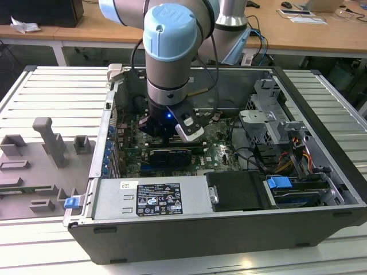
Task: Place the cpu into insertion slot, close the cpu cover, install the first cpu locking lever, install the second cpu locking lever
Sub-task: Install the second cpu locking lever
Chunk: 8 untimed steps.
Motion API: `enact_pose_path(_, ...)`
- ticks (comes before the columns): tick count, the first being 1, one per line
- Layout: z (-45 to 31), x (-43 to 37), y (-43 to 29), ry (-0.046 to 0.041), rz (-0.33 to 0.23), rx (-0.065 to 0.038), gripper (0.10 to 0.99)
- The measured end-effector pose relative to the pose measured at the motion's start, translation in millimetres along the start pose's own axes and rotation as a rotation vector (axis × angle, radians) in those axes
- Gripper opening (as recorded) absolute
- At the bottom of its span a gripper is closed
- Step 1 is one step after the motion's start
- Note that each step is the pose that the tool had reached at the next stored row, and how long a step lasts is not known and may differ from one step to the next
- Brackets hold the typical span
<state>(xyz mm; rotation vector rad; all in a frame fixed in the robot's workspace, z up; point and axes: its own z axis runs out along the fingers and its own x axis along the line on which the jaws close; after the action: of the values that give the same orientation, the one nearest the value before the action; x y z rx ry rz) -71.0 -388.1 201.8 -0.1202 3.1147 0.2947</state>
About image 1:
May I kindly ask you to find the black graphics card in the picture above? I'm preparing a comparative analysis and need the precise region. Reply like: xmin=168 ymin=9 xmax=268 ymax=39
xmin=149 ymin=148 xmax=192 ymax=167

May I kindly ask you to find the green motherboard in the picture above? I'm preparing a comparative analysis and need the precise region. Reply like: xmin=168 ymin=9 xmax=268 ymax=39
xmin=114 ymin=110 xmax=250 ymax=177

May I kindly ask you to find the grey case latch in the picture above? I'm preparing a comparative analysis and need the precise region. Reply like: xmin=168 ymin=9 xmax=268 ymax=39
xmin=106 ymin=63 xmax=128 ymax=84

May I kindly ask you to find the silver power supply unit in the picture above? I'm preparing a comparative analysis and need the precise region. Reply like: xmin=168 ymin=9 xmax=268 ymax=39
xmin=91 ymin=175 xmax=214 ymax=221

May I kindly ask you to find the metal drive cage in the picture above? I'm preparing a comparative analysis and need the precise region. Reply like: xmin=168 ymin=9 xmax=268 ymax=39
xmin=237 ymin=78 xmax=309 ymax=147

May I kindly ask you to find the black plastic shroud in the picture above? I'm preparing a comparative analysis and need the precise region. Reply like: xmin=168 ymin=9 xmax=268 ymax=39
xmin=206 ymin=171 xmax=272 ymax=213

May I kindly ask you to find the black open PC case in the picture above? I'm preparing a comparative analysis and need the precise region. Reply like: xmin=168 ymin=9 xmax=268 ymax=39
xmin=62 ymin=63 xmax=367 ymax=266

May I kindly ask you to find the wooden desk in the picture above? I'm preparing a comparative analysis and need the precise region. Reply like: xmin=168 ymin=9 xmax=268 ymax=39
xmin=0 ymin=0 xmax=367 ymax=58

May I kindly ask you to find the hard disk in blue carrier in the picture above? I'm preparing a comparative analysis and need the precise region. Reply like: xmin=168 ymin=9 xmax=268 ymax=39
xmin=263 ymin=176 xmax=330 ymax=209

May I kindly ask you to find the grey parts rack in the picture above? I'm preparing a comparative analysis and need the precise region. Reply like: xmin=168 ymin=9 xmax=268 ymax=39
xmin=0 ymin=116 xmax=97 ymax=221

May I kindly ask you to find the green RAM stick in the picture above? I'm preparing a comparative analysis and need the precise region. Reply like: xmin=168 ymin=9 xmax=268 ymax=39
xmin=0 ymin=186 xmax=54 ymax=193

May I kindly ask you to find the black computer box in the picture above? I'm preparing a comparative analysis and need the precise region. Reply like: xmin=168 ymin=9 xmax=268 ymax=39
xmin=0 ymin=0 xmax=84 ymax=28

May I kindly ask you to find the crumpled white paper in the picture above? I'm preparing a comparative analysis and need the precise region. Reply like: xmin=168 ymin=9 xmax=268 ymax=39
xmin=10 ymin=15 xmax=41 ymax=34

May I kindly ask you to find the white flat device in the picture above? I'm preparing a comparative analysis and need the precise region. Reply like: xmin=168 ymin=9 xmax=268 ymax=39
xmin=279 ymin=8 xmax=316 ymax=17

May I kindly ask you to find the white paper sheet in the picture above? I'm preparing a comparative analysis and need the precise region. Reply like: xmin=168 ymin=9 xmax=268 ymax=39
xmin=289 ymin=16 xmax=327 ymax=25

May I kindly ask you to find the silver laptop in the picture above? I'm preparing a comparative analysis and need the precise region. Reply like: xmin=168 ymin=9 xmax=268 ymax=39
xmin=298 ymin=0 xmax=345 ymax=13

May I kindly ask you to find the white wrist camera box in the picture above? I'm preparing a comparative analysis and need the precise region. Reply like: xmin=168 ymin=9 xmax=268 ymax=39
xmin=166 ymin=105 xmax=205 ymax=143

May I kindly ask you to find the blue cable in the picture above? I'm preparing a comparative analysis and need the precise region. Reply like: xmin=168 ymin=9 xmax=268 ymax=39
xmin=252 ymin=28 xmax=270 ymax=67

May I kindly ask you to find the coloured power wire bundle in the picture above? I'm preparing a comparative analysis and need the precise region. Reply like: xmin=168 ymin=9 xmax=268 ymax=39
xmin=276 ymin=153 xmax=312 ymax=174

